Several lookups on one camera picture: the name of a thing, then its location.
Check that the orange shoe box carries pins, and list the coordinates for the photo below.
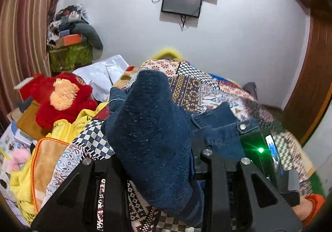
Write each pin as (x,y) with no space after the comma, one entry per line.
(68,40)

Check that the yellow headboard cushion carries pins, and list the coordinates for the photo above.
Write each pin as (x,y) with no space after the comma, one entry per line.
(168,54)

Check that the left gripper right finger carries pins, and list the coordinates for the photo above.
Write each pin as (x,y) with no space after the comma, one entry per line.
(238,197)

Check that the red plush toy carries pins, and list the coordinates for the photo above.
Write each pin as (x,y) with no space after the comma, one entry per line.
(54,98)

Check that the orange sleeve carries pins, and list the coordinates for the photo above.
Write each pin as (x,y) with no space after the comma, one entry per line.
(318,201)

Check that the person right hand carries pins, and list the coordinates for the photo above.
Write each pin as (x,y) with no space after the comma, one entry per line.
(304,209)

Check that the wooden wardrobe cabinet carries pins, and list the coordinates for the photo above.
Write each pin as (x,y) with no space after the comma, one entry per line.
(311,96)

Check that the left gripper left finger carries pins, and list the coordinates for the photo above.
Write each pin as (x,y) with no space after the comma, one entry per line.
(73,206)

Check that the blue denim jacket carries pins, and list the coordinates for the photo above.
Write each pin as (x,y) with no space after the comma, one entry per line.
(152,137)

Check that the grey backpack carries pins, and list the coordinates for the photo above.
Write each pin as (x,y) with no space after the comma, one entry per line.
(251,88)

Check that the small black wall monitor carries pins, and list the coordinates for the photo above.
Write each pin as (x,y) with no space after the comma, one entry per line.
(190,8)

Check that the white folded shirt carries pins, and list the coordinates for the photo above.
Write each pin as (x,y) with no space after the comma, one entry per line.
(102,75)

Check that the striped brown curtain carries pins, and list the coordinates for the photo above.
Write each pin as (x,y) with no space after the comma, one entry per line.
(23,46)

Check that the yellow blanket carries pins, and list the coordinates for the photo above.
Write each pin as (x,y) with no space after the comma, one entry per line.
(29,183)

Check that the patchwork patterned bedspread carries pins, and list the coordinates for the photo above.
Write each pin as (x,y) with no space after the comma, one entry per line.
(196,92)

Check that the green patterned storage box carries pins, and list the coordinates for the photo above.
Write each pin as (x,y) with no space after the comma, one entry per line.
(69,58)

